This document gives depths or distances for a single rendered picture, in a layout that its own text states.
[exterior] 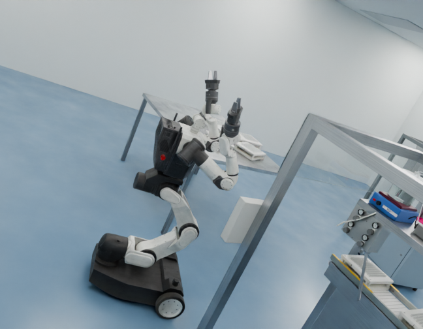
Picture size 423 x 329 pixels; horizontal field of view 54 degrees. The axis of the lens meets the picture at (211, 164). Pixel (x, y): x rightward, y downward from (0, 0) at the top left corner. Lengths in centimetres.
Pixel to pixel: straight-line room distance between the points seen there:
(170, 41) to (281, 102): 234
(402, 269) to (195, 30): 456
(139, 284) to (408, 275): 344
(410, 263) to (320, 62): 410
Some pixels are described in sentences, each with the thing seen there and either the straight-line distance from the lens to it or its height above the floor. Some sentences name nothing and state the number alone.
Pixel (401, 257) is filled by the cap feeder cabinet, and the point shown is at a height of 38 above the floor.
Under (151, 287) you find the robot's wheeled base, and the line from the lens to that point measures 297.
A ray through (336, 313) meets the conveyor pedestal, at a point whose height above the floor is 63.
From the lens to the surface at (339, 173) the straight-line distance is 250.
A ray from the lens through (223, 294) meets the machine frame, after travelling 247.
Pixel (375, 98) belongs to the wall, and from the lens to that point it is 893.
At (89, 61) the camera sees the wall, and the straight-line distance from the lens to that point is 692.
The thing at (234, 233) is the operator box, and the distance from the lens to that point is 227.
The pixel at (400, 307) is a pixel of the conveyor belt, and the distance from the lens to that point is 279.
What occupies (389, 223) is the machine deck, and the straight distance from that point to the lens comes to 254.
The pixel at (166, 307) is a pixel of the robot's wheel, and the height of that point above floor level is 9.
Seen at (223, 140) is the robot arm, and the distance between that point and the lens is 233.
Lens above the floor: 194
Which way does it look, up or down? 19 degrees down
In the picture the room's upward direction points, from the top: 25 degrees clockwise
